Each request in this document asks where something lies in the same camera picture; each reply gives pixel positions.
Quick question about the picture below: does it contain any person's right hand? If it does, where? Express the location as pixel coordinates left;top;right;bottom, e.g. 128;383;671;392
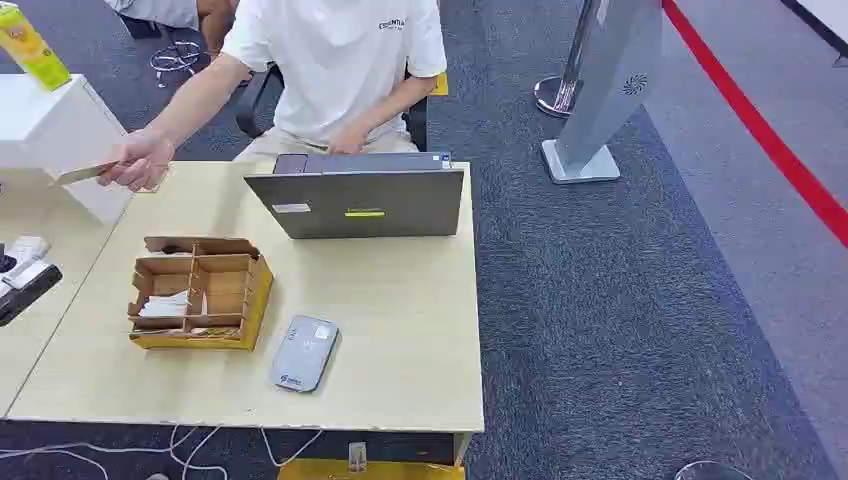
97;129;176;194

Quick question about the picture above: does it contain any person's left hand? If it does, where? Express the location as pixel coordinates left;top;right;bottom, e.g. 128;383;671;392
327;122;373;158

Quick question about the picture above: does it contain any pale card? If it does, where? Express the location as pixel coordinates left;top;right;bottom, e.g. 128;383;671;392
51;162;121;187

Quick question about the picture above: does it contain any grey laptop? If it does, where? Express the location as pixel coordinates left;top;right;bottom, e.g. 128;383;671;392
243;152;466;241

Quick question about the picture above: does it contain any person in white shirt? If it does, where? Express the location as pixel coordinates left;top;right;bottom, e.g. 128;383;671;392
220;0;449;164

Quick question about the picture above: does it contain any white cabinet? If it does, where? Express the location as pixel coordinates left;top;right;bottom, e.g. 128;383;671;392
0;73;134;228

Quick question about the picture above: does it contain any black office chair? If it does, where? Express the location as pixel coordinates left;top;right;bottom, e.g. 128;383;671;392
235;62;431;154

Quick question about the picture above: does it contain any chrome chair base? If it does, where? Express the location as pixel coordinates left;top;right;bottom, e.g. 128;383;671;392
149;40;204;89

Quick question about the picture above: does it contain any white adapter block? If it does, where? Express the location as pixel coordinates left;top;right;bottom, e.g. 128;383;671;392
0;236;52;291

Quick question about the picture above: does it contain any white card stack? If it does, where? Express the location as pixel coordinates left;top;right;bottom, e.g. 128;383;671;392
138;290;191;319

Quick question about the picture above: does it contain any person in background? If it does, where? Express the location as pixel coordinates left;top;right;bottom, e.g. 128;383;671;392
102;0;241;62

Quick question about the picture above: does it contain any wooden card box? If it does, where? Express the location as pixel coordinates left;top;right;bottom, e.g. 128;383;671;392
127;236;275;352

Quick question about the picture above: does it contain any yellow-green drink carton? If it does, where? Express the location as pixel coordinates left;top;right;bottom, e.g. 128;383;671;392
0;1;73;92

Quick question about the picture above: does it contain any black device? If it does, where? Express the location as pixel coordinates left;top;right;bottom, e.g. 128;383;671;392
0;263;64;329

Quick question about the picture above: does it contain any grey card reader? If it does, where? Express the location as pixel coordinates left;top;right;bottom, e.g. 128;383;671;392
270;315;340;395

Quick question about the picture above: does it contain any grey kiosk stand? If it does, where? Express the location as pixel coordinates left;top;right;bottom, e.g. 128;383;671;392
539;0;664;185

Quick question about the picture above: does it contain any yellow box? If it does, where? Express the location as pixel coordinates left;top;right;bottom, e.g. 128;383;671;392
276;458;467;480

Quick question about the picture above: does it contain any round glass rim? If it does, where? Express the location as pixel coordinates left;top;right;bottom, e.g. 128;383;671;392
674;460;755;480

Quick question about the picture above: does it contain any chrome stanchion post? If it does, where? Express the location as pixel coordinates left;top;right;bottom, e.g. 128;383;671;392
533;0;601;120

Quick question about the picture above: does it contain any white cable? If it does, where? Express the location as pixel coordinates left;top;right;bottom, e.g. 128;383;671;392
0;425;325;480

